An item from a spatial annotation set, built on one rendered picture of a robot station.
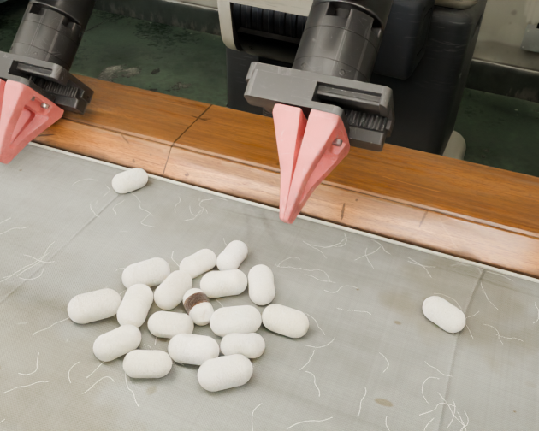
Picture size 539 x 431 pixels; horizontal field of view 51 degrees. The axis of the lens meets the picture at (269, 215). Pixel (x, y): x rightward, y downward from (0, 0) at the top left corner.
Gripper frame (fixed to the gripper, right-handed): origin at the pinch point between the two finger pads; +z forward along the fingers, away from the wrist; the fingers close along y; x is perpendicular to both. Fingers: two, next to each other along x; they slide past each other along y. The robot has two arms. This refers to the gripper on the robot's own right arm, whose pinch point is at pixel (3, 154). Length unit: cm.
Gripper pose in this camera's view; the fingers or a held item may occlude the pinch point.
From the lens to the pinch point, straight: 61.8
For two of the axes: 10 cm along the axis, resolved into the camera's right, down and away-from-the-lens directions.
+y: 9.2, 2.7, -2.9
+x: 2.4, 2.0, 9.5
